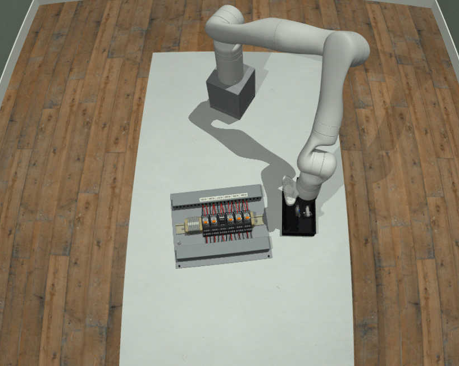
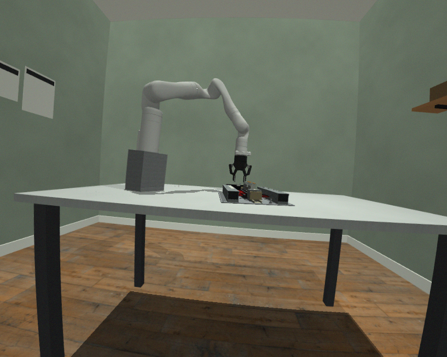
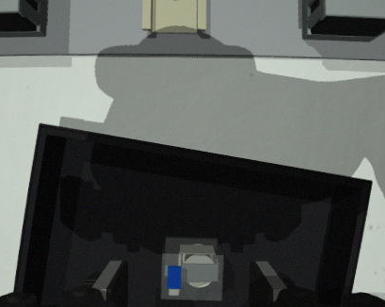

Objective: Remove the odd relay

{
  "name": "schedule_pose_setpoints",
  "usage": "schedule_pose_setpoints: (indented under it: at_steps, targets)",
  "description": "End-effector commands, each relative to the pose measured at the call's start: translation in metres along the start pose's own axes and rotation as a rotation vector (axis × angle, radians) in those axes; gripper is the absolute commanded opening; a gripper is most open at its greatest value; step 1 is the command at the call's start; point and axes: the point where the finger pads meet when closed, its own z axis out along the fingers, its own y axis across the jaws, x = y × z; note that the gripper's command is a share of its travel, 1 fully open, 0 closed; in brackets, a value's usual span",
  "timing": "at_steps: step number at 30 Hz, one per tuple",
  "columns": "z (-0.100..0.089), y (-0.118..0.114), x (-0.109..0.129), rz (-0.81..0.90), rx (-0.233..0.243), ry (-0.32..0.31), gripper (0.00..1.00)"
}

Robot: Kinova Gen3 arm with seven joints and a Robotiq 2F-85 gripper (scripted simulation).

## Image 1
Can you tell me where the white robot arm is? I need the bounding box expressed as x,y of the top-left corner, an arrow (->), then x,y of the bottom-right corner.
205,5 -> 370,206

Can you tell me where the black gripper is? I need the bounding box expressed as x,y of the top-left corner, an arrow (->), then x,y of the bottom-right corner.
296,197 -> 317,219

